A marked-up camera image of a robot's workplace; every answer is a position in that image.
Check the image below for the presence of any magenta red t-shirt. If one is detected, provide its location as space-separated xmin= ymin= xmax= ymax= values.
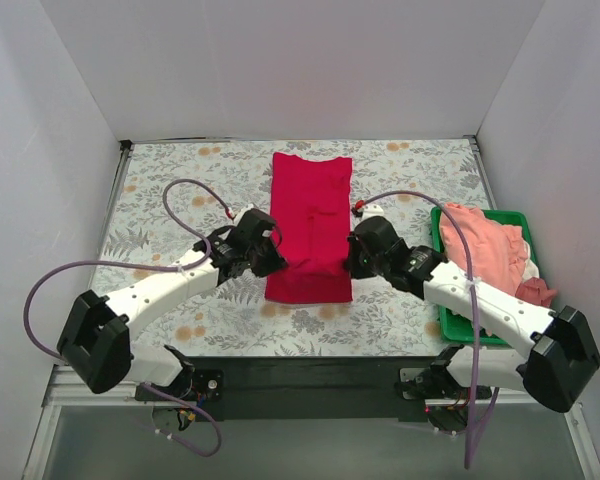
xmin=265 ymin=152 xmax=353 ymax=305

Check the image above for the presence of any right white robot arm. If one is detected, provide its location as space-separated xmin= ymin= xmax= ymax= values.
xmin=347 ymin=216 xmax=600 ymax=413

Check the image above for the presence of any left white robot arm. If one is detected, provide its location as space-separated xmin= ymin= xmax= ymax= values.
xmin=57 ymin=208 xmax=287 ymax=400

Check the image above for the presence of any floral patterned table mat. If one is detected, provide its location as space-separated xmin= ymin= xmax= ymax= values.
xmin=91 ymin=139 xmax=488 ymax=356

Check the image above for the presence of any green plastic bin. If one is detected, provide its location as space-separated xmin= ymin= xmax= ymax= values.
xmin=431 ymin=207 xmax=538 ymax=346

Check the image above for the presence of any salmon pink t-shirt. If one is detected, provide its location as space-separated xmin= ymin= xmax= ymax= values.
xmin=445 ymin=203 xmax=527 ymax=296

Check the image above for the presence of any dusty rose t-shirt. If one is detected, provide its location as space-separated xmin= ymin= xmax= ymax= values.
xmin=515 ymin=277 xmax=558 ymax=308

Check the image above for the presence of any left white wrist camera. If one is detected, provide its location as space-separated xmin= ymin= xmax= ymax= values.
xmin=225 ymin=203 xmax=255 ymax=226

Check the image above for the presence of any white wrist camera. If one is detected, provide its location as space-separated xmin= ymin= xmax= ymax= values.
xmin=225 ymin=203 xmax=255 ymax=226
xmin=351 ymin=200 xmax=384 ymax=221

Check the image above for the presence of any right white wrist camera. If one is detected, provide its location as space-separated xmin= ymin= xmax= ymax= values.
xmin=351 ymin=200 xmax=384 ymax=221

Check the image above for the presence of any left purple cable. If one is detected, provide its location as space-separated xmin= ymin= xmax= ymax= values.
xmin=23 ymin=178 xmax=224 ymax=457

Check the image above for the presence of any purple cable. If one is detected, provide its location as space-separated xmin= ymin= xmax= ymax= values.
xmin=23 ymin=178 xmax=224 ymax=457
xmin=362 ymin=189 xmax=501 ymax=470

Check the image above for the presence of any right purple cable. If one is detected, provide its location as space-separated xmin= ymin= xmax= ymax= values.
xmin=362 ymin=189 xmax=501 ymax=470

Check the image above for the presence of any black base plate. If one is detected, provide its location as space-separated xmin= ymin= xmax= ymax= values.
xmin=193 ymin=356 xmax=434 ymax=421

